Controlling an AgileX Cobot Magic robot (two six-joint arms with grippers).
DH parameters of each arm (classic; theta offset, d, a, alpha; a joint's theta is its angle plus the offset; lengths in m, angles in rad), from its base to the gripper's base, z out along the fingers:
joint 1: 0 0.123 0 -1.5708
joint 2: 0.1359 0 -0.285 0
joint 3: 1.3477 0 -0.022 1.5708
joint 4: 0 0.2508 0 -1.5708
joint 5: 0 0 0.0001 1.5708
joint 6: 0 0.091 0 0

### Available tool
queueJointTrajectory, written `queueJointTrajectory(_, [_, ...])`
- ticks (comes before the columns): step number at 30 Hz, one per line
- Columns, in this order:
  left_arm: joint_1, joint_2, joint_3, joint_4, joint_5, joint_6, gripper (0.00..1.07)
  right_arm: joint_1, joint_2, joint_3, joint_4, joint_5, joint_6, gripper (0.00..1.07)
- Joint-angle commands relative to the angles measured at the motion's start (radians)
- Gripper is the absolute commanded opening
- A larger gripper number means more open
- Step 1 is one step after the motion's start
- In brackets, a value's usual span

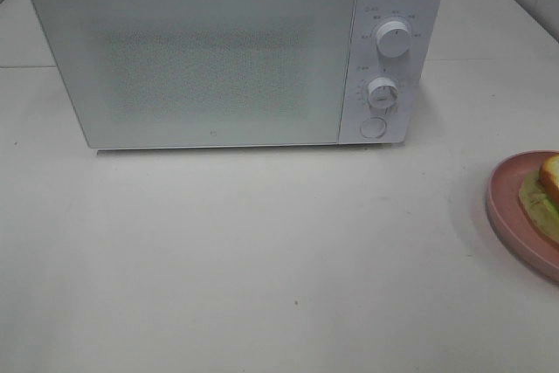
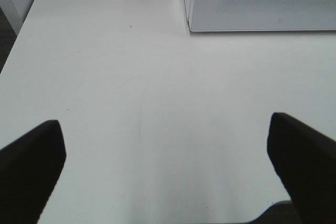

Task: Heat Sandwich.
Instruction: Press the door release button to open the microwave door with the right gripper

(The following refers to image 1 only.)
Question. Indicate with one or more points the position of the round white door-release button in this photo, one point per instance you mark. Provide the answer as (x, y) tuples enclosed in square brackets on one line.
[(373, 128)]

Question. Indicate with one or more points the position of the sandwich with lettuce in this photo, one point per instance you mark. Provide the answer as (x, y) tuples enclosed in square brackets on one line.
[(538, 195)]

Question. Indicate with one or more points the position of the pink round plate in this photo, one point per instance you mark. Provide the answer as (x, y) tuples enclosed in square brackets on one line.
[(510, 221)]

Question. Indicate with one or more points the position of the lower white timer knob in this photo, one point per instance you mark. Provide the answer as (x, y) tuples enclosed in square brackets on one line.
[(382, 93)]

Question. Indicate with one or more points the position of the upper white power knob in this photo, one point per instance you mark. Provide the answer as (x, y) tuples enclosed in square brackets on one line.
[(393, 37)]

